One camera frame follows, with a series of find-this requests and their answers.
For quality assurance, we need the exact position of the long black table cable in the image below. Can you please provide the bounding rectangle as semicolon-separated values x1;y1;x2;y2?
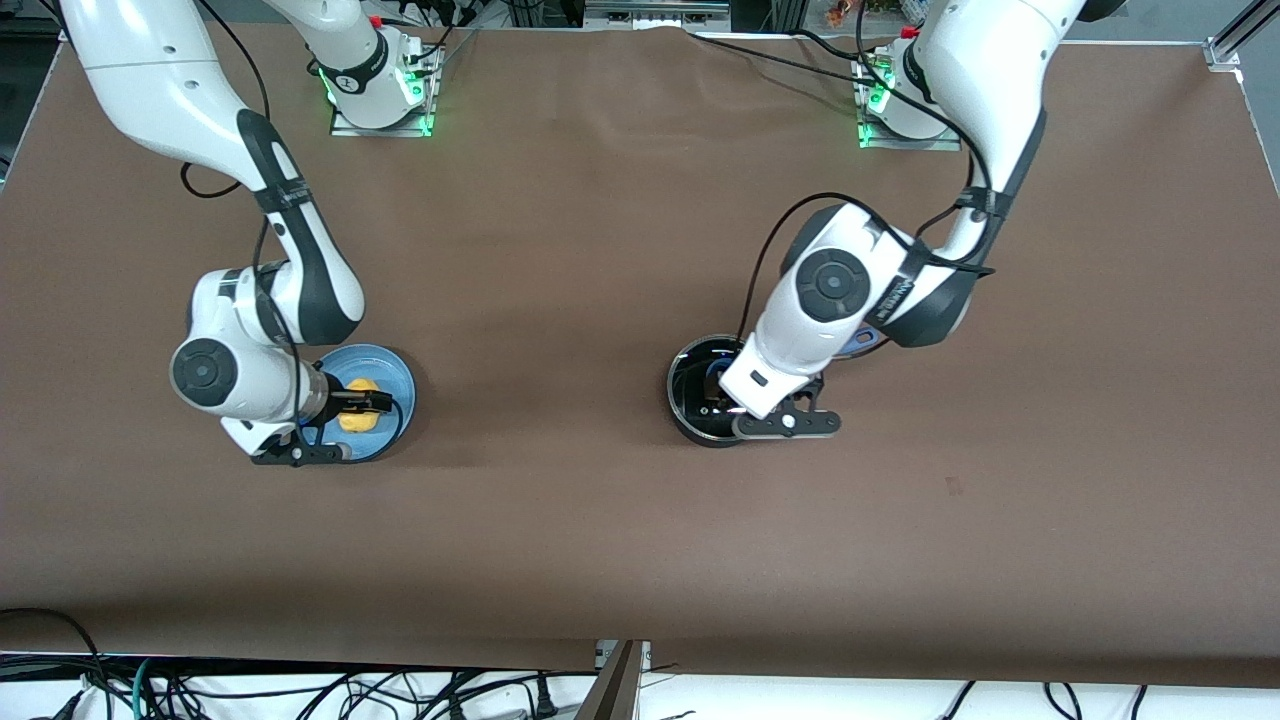
688;32;873;87

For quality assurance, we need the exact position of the yellow potato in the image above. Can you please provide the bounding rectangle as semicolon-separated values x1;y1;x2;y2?
338;378;387;433

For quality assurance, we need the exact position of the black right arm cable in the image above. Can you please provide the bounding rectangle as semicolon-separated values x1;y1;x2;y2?
178;0;406;446

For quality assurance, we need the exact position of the brown table cover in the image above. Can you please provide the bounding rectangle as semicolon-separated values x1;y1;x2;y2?
0;20;1280;689

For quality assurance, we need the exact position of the short black table cable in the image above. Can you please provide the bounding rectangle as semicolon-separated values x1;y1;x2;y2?
790;28;883;63

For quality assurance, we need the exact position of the blue round plate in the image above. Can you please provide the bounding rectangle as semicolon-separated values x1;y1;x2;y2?
300;344;418;463

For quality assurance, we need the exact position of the aluminium rail with connectors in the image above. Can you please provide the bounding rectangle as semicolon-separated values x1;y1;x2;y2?
584;0;733;31

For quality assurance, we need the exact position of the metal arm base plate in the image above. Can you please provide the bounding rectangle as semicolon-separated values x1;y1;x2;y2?
857;50;963;152
329;30;437;138

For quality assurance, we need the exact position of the black pot with blue handle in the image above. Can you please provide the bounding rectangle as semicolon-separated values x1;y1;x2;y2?
667;325;887;449

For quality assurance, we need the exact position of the black looped floor cable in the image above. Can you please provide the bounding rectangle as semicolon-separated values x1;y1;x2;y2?
0;607;113;720

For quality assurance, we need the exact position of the aluminium frame profile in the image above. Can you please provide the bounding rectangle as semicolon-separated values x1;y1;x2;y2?
574;640;652;720

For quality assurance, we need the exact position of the glass lid with blue knob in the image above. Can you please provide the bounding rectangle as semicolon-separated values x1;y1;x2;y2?
668;335;749;441

